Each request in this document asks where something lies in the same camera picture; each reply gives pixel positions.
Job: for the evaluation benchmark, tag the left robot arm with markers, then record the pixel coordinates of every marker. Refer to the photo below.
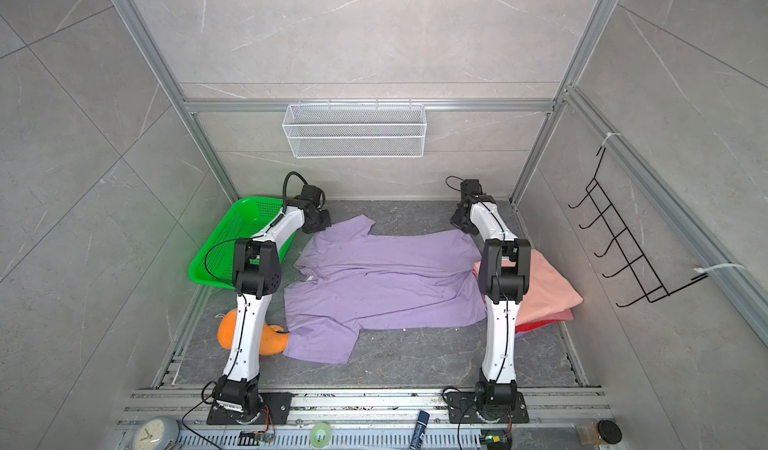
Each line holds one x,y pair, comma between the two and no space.
256,276

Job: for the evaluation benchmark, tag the pink folded t shirt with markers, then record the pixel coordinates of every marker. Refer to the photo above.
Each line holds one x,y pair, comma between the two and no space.
549,292

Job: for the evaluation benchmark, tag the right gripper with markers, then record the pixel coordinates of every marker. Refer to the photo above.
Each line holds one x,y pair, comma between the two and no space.
457,222

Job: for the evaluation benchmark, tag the orange dolphin toy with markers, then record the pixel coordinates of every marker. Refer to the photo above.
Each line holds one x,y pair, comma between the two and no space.
274,338

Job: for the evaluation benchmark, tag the red folded shirt in stack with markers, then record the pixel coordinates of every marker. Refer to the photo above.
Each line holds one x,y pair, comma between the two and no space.
562,316

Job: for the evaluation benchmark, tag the white analog clock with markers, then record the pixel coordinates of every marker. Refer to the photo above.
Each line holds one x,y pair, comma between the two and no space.
159,433

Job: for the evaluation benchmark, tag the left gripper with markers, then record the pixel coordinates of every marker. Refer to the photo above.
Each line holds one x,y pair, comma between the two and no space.
326,223

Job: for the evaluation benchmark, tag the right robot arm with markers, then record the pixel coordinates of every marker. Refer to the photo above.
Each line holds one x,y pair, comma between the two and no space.
503,279

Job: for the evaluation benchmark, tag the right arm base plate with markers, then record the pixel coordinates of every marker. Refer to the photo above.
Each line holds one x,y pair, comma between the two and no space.
463,409

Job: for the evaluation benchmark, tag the black round lid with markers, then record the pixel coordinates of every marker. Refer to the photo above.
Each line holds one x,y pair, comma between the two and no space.
609,432

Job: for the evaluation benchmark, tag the blue marker pen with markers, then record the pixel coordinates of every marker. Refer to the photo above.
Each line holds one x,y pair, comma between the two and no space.
418,435

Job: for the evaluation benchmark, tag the small brown box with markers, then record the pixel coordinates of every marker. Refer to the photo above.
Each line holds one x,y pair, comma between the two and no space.
588,434

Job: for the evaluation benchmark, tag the black wire hook rack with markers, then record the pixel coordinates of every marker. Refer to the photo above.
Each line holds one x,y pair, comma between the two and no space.
623,243

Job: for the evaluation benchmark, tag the purple t shirt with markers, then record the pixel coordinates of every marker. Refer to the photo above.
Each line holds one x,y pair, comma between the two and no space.
354,280

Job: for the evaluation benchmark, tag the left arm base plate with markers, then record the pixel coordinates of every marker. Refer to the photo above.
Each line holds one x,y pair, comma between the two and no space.
276,408

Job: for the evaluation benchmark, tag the green tape roll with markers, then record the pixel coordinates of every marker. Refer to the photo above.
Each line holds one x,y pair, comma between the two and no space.
320,435

